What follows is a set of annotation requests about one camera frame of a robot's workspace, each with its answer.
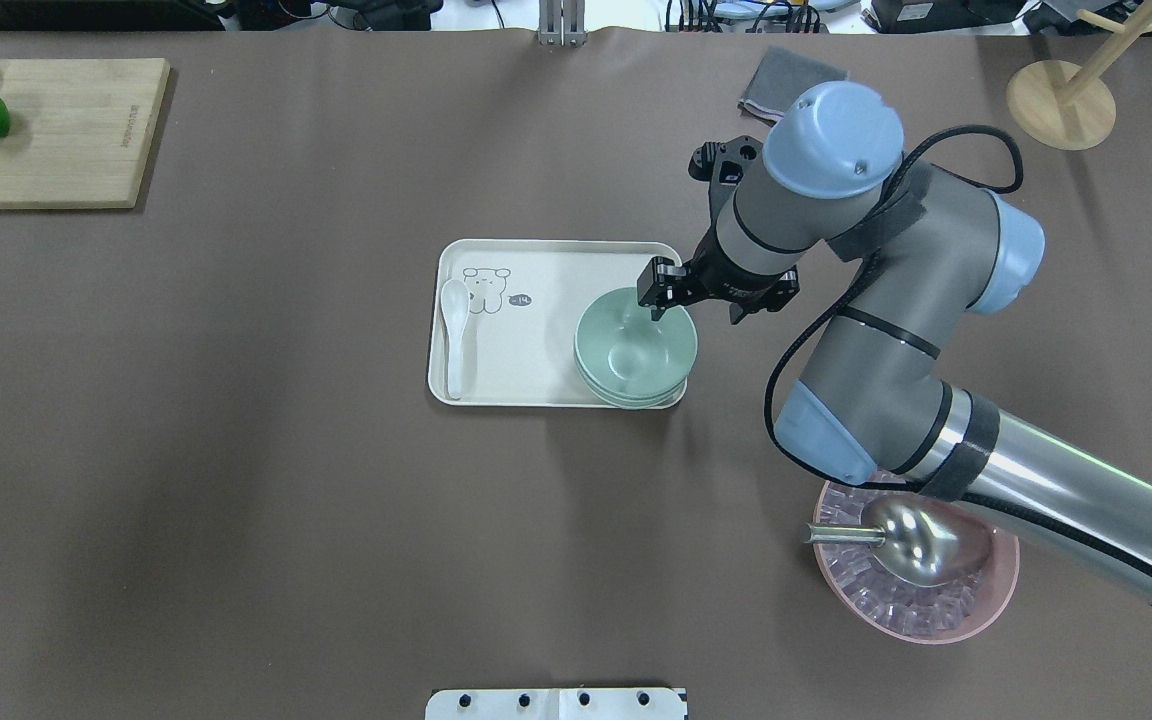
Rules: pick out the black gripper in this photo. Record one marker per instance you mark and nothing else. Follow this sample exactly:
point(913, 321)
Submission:
point(732, 282)

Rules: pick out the green bowl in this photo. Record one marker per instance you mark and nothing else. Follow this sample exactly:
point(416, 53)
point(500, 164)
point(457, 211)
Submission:
point(591, 381)
point(616, 341)
point(665, 399)

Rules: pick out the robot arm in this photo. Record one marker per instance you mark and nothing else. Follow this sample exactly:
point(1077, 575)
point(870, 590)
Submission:
point(933, 247)

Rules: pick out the green bowl on tray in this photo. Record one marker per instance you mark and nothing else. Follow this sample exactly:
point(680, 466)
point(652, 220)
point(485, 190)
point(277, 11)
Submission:
point(665, 399)

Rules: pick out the beige serving tray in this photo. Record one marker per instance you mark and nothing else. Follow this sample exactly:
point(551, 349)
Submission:
point(529, 298)

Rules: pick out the grey folded cloth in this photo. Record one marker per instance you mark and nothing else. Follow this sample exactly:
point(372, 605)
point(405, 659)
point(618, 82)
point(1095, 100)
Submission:
point(780, 79)

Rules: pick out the white ceramic spoon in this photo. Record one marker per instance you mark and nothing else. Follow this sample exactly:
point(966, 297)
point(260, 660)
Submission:
point(454, 300)

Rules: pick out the metal scoop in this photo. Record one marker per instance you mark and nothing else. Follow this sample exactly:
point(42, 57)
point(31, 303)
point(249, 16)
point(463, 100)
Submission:
point(920, 540)

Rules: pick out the pink bowl with ice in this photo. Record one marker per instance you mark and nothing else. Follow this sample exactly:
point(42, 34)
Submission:
point(928, 615)

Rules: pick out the wooden mug tree stand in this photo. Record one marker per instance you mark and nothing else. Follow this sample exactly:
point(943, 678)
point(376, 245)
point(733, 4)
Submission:
point(1067, 106)

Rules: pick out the wooden cutting board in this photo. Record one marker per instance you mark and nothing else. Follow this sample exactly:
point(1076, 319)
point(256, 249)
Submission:
point(82, 131)

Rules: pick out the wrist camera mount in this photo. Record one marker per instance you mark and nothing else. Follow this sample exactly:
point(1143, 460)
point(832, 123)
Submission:
point(722, 165)

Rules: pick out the aluminium frame post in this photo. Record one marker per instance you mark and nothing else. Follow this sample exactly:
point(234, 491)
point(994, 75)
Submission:
point(561, 23)

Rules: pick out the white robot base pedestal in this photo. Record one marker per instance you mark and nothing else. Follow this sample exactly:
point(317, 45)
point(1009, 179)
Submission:
point(559, 703)

